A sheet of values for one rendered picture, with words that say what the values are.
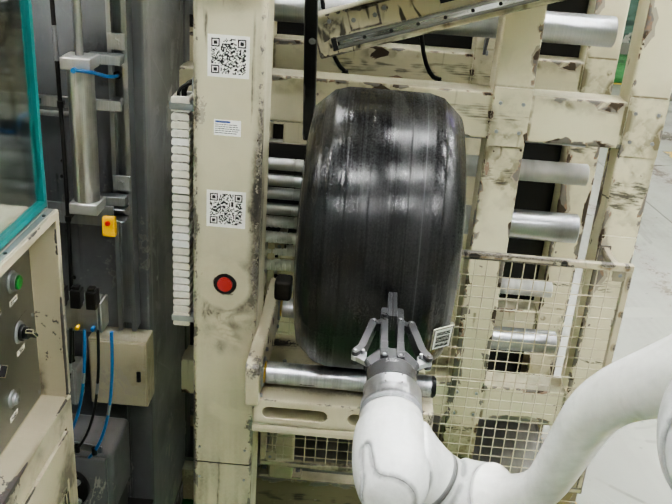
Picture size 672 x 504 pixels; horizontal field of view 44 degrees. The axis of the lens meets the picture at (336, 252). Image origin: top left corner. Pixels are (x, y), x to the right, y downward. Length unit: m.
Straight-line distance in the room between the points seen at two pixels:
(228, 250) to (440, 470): 0.69
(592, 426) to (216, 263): 0.92
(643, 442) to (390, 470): 2.33
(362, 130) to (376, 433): 0.58
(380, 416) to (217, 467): 0.83
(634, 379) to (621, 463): 2.31
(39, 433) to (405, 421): 0.70
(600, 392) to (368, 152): 0.68
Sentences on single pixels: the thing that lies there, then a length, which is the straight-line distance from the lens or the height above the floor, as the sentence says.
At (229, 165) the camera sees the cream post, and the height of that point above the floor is 1.31.
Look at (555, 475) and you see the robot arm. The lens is 1.07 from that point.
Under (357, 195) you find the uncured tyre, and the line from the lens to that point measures 1.42.
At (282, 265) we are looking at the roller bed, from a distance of 2.09.
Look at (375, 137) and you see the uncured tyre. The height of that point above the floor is 1.40.
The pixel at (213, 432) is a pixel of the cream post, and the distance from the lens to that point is 1.88.
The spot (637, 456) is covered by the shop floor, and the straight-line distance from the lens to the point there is 3.27.
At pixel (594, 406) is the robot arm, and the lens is 0.95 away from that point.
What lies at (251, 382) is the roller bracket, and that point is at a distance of 1.65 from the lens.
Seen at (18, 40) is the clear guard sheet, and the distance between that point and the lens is 1.39.
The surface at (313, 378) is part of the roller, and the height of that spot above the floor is 0.91.
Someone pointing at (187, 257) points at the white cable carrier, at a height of 1.11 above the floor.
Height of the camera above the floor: 1.81
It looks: 24 degrees down
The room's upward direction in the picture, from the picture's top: 4 degrees clockwise
